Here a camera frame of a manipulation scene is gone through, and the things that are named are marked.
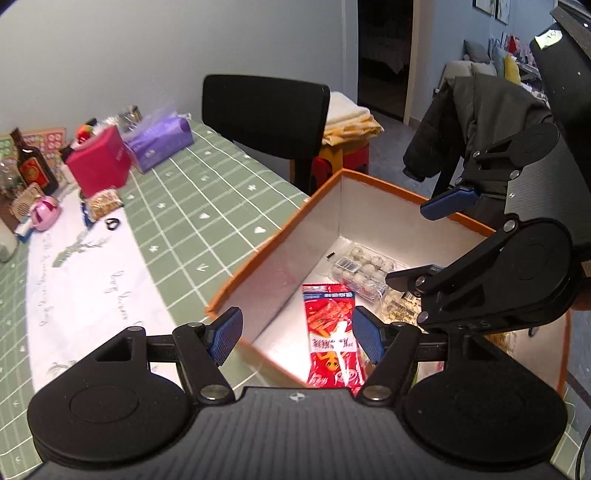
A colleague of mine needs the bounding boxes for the purple tissue pack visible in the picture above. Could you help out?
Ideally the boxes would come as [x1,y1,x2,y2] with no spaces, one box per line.
[122,104,195,174]

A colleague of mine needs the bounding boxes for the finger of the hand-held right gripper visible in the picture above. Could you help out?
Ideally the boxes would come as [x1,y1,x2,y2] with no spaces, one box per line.
[420,137,519,221]
[385,219,519,335]

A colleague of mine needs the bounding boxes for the folded yellow blanket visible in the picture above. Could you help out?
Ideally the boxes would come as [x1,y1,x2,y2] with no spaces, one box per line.
[323,91,385,148]

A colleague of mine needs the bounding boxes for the yellow cushion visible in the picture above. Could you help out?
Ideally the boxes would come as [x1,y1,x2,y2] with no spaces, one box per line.
[503,54,522,86]

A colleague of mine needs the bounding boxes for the black cable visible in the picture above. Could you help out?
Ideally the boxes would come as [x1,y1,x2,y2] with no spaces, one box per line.
[574,415,591,480]

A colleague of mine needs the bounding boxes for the brown liquor bottle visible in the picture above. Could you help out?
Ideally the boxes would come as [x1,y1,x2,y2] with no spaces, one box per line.
[10,128,60,197]

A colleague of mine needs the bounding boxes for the small nut snack packet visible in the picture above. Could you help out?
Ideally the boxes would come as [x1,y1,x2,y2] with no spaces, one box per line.
[84,188,124,222]

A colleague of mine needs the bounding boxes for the clear popcorn packet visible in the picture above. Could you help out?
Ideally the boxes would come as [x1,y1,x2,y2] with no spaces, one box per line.
[383,288,428,329]

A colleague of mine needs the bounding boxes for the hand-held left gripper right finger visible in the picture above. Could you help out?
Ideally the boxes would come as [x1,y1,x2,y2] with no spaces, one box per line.
[352,305,462,403]

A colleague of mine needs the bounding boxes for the dark jacket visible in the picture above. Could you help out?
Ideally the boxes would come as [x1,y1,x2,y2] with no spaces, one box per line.
[402,73,555,186]

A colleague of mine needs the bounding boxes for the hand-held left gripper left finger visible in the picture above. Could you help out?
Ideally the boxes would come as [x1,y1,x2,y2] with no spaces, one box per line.
[95,307,244,403]

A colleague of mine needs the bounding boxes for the black chair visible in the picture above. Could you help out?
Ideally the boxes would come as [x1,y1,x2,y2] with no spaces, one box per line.
[202,74,331,197]

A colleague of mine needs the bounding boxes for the orange cardboard box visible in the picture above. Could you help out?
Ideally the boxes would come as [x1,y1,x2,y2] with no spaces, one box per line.
[205,168,568,393]

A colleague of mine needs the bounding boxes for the dotted sticker sheets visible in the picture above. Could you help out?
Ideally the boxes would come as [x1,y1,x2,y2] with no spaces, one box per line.
[0,128,68,168]

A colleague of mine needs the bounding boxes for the small wooden speaker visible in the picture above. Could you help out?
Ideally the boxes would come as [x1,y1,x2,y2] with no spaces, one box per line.
[10,183,44,217]

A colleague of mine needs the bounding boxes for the grey cushion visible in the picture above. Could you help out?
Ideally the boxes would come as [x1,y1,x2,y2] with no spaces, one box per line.
[463,39,492,65]

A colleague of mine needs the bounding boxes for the white tumbler bottle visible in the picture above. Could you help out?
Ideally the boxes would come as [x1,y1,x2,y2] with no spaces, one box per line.
[0,226,19,263]

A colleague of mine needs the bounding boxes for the red snack packet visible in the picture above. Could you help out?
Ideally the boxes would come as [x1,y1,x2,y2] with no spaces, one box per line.
[301,283,368,398]

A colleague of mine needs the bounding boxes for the red stool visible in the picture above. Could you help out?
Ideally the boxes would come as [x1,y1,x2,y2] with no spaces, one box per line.
[313,143,370,195]

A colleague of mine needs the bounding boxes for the pink round container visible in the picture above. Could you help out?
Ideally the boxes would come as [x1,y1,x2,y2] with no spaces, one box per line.
[30,195,62,230]

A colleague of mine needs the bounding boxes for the clear packet of white candies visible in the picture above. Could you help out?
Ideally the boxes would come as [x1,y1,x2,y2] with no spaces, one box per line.
[333,244,398,305]

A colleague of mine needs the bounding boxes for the clear glass jar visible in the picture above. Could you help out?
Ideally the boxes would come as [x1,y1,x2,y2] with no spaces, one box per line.
[0,159,24,195]

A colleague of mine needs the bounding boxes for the pink gift box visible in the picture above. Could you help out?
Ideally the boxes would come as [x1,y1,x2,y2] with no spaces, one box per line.
[65,126,134,198]

